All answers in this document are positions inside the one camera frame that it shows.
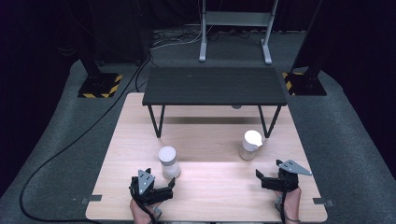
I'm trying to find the right hand-held gripper cable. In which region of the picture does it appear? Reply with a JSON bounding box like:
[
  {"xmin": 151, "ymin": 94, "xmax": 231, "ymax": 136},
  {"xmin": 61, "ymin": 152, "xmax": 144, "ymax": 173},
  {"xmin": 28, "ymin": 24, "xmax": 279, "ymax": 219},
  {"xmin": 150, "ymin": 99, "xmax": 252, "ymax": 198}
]
[{"xmin": 274, "ymin": 190, "xmax": 290, "ymax": 224}]

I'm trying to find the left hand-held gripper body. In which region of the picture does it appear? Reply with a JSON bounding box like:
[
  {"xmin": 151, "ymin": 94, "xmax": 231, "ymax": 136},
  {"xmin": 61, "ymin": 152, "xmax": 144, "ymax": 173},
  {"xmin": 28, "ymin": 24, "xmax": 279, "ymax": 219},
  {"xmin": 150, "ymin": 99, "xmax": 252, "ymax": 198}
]
[{"xmin": 129, "ymin": 169, "xmax": 174, "ymax": 206}]

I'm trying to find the black shelf with metal legs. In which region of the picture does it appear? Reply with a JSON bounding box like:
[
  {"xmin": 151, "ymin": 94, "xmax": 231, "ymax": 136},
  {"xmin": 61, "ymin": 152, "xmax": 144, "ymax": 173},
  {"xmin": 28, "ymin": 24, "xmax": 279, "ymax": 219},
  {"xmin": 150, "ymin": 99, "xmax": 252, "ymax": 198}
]
[{"xmin": 142, "ymin": 66, "xmax": 289, "ymax": 139}]

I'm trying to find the left hand-held gripper cable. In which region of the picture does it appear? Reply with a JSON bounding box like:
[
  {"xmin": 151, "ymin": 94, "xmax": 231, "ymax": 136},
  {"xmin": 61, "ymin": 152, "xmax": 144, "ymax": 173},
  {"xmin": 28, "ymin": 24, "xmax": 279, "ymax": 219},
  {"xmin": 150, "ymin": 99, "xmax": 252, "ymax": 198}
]
[{"xmin": 130, "ymin": 186, "xmax": 161, "ymax": 224}]

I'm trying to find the black stand with striped base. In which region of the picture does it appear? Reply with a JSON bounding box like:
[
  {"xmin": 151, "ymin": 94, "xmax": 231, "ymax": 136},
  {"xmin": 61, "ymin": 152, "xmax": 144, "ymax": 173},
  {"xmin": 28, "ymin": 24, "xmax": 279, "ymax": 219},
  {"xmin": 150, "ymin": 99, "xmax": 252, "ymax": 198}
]
[
  {"xmin": 64, "ymin": 0, "xmax": 124, "ymax": 99},
  {"xmin": 281, "ymin": 0, "xmax": 328, "ymax": 97}
]

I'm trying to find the bundle of floor cables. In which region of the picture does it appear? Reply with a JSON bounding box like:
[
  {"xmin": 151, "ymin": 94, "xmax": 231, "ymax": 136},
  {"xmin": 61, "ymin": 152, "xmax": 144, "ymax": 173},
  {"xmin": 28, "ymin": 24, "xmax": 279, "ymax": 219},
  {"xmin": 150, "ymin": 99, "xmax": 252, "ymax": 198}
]
[{"xmin": 150, "ymin": 28, "xmax": 204, "ymax": 51}]

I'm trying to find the grey metal stand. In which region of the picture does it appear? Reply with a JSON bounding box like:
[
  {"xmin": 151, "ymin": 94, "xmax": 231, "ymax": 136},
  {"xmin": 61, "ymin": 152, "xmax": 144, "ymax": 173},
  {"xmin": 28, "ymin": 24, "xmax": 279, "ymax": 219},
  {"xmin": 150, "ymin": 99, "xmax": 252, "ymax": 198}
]
[{"xmin": 198, "ymin": 0, "xmax": 280, "ymax": 66}]

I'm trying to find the hand-held gripper cable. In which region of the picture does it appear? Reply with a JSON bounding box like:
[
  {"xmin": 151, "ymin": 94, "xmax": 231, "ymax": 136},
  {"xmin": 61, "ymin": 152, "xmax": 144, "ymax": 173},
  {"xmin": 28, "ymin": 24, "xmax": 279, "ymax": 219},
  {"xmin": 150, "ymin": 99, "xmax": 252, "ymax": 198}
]
[
  {"xmin": 130, "ymin": 186, "xmax": 161, "ymax": 224},
  {"xmin": 274, "ymin": 190, "xmax": 290, "ymax": 224}
]

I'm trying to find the person's left hand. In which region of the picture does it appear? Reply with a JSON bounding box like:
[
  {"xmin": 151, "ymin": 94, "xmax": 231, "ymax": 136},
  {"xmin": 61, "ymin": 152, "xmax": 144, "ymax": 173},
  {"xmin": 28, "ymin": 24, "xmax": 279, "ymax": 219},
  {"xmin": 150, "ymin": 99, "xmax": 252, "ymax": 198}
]
[{"xmin": 130, "ymin": 199, "xmax": 163, "ymax": 224}]

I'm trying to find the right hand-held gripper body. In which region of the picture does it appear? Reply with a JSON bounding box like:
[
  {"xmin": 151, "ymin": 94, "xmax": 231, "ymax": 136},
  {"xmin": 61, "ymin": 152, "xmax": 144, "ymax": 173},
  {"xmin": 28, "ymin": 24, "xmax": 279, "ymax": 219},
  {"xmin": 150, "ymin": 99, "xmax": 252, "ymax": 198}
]
[{"xmin": 261, "ymin": 159, "xmax": 313, "ymax": 192}]

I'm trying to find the grey tape marker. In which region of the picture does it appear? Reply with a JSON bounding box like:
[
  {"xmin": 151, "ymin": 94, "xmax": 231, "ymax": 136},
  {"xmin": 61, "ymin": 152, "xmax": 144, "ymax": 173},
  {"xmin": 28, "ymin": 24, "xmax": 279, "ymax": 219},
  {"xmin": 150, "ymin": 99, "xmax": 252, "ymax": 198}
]
[
  {"xmin": 80, "ymin": 194, "xmax": 104, "ymax": 205},
  {"xmin": 312, "ymin": 197, "xmax": 335, "ymax": 207}
]

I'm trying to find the long black floor cable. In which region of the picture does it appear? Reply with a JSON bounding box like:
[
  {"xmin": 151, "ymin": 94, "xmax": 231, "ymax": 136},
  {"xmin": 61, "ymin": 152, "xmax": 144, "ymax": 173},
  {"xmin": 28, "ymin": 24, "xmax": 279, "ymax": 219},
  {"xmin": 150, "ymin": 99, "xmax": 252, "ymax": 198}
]
[{"xmin": 19, "ymin": 50, "xmax": 153, "ymax": 224}]

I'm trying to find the clear jar with spouted white lid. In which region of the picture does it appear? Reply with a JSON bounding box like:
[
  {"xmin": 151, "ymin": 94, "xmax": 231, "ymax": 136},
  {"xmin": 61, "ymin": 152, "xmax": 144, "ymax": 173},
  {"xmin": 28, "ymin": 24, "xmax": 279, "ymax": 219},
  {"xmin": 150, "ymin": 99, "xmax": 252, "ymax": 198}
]
[{"xmin": 239, "ymin": 130, "xmax": 264, "ymax": 162}]

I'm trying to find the person's right hand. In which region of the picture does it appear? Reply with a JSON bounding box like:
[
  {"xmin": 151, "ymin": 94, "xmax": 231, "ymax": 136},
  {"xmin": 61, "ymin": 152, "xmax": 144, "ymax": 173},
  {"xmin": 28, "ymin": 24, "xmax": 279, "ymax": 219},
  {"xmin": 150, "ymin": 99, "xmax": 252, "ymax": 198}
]
[{"xmin": 274, "ymin": 187, "xmax": 303, "ymax": 224}]

